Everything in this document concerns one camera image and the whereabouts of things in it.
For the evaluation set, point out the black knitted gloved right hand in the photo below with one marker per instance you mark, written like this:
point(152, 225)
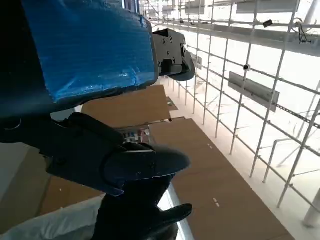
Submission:
point(130, 215)

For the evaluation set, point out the bare black left hand blue tape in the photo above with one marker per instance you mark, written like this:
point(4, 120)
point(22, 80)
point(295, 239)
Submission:
point(87, 50)

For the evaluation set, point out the brown wooden partition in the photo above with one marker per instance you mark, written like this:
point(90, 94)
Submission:
point(130, 107)
point(220, 180)
point(67, 195)

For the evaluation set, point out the shelf with colourful items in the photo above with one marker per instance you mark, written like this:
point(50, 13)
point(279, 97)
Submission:
point(135, 135)

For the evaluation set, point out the white ceiling pipe grid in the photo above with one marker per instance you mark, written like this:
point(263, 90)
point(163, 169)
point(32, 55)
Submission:
point(250, 37)

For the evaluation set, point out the grey ceiling light panel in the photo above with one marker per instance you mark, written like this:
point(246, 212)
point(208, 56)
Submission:
point(252, 91)

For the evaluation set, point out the small ceiling dome camera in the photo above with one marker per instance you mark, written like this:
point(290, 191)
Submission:
point(246, 67)

